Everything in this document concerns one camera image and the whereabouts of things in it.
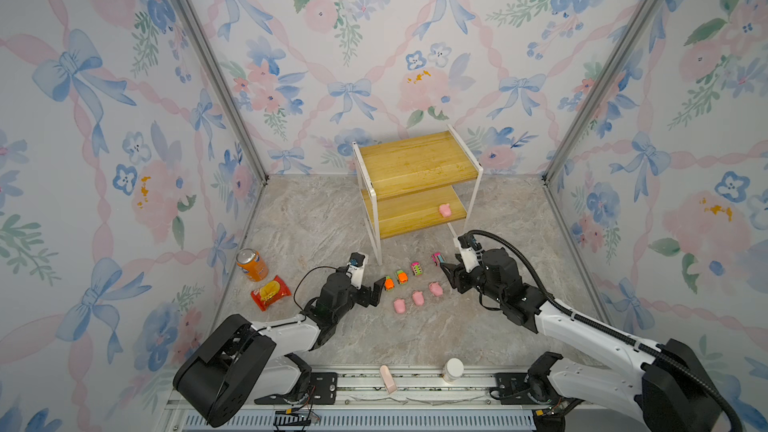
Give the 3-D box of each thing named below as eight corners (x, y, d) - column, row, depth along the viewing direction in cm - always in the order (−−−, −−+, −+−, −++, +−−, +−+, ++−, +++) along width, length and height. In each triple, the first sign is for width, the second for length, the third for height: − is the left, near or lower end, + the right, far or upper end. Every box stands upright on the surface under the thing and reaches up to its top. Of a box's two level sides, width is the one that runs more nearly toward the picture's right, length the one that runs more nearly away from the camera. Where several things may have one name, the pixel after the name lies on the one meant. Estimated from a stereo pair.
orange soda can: (248, 282, 94) (233, 265, 85) (253, 266, 97) (239, 248, 89) (267, 282, 94) (254, 265, 85) (271, 266, 98) (259, 248, 89)
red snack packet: (262, 313, 88) (258, 310, 85) (253, 296, 91) (249, 292, 89) (292, 294, 92) (290, 290, 89) (282, 278, 95) (280, 273, 93)
